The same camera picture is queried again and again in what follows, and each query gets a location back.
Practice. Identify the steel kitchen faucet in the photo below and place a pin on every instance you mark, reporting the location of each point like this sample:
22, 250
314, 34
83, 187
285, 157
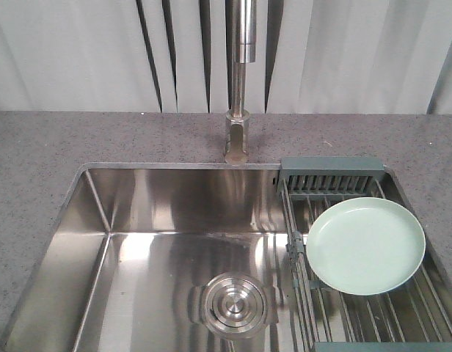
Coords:
244, 24

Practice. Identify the light green round plate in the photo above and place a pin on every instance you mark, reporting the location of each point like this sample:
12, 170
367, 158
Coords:
365, 246

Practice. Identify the white pleated curtain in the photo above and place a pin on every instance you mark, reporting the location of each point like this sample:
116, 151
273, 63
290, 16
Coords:
321, 57

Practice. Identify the round steel sink drain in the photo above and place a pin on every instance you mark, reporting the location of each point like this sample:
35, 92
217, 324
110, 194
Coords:
233, 306

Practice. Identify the stainless steel sink basin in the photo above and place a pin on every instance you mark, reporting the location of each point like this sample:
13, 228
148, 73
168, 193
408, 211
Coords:
130, 243

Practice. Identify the grey steel dish drying rack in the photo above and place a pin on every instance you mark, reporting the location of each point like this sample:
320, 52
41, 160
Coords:
417, 316

